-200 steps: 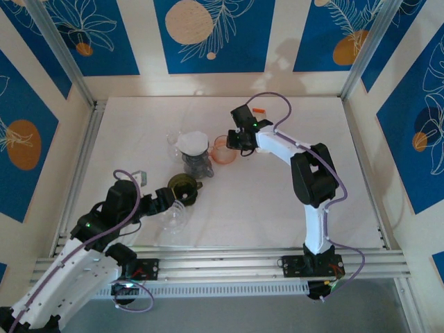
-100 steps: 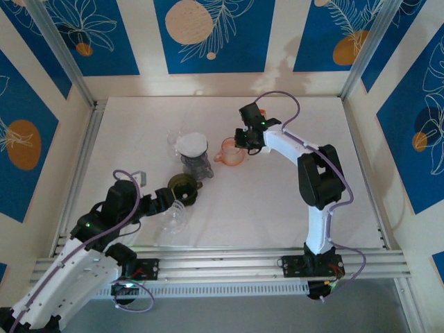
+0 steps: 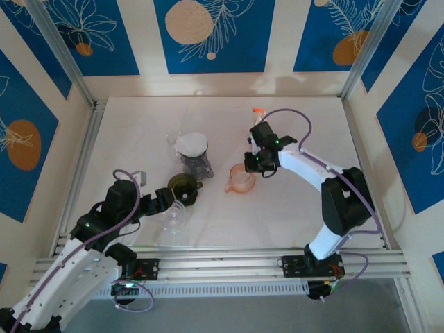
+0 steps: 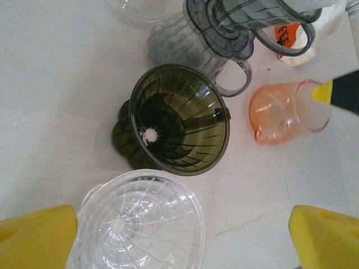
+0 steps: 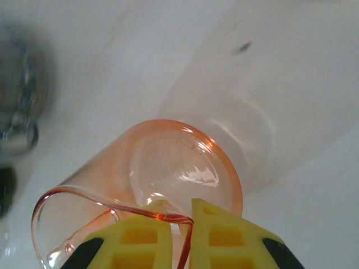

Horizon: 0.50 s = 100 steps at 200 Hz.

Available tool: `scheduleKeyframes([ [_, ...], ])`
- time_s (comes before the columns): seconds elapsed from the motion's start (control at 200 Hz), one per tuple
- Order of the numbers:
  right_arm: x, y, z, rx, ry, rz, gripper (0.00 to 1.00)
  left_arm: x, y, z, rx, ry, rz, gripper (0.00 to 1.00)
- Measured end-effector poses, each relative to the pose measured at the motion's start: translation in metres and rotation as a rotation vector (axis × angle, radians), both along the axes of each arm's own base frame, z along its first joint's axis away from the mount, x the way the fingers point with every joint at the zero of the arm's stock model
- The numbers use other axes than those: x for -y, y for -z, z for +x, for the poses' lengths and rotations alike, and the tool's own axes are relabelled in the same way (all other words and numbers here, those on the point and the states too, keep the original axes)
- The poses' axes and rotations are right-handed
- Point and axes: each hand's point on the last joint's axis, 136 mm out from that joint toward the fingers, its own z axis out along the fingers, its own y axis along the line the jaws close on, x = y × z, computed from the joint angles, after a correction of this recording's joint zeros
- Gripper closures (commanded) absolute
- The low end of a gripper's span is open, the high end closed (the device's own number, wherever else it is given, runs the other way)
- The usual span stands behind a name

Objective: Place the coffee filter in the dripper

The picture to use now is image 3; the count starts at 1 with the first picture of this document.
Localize clear glass dripper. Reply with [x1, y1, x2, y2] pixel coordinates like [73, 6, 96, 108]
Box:
[157, 199, 190, 236]

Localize green transparent dripper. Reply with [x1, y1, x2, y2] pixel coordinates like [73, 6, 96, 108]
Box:
[167, 173, 204, 206]

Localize orange transparent server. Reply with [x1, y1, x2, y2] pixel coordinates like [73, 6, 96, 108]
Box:
[224, 164, 257, 194]

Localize clear glass server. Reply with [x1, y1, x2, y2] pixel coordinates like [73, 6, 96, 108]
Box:
[165, 130, 185, 155]

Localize grey transparent server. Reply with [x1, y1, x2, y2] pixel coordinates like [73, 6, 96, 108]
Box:
[180, 155, 214, 180]

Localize black controller box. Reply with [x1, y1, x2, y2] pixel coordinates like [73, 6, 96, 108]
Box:
[110, 282, 139, 298]
[307, 280, 343, 302]

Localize purple cable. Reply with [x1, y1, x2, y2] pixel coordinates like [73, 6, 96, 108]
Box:
[113, 280, 155, 313]
[341, 252, 369, 296]
[10, 169, 142, 332]
[258, 109, 384, 240]

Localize thin black cable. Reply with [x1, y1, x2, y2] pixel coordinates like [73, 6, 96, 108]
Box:
[259, 165, 279, 180]
[116, 221, 140, 237]

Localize aluminium frame rail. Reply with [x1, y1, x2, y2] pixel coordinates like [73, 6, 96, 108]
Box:
[29, 246, 413, 288]
[51, 99, 109, 257]

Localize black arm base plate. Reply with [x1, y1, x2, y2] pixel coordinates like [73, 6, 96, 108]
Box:
[121, 258, 160, 281]
[281, 255, 345, 278]

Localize slotted grey cable duct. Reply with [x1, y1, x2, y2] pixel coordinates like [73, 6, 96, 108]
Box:
[93, 280, 309, 300]

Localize aluminium frame post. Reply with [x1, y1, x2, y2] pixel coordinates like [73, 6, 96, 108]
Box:
[339, 0, 405, 101]
[26, 0, 97, 109]

